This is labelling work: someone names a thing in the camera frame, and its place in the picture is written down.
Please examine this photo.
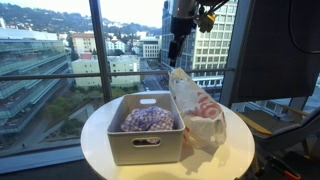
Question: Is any dark wall panel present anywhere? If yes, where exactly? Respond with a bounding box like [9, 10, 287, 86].
[229, 0, 320, 102]

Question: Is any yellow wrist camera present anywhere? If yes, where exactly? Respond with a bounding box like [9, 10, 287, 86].
[196, 14, 216, 33]

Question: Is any orange black tool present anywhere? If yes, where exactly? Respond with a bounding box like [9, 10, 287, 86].
[264, 155, 302, 180]

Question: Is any grey chair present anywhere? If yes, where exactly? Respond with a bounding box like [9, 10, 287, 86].
[237, 105, 320, 165]

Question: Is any black cable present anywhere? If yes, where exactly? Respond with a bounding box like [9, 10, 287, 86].
[288, 0, 320, 55]

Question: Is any blue and white clothing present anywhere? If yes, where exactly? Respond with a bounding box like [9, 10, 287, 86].
[120, 106, 174, 132]

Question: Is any window mullion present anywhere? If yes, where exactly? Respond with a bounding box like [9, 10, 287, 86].
[89, 0, 112, 103]

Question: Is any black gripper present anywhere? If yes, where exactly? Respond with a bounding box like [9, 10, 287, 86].
[168, 17, 197, 67]

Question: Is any white red plastic bag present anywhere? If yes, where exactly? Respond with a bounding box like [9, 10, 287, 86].
[169, 68, 227, 149]

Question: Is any horizontal window railing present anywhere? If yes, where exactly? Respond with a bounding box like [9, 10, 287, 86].
[0, 68, 235, 81]

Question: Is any white storage bin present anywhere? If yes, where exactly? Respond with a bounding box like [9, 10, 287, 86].
[107, 93, 185, 165]

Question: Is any round white table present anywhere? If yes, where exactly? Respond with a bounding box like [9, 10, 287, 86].
[81, 98, 255, 180]

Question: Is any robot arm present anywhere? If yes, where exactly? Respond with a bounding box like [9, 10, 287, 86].
[167, 0, 229, 67]

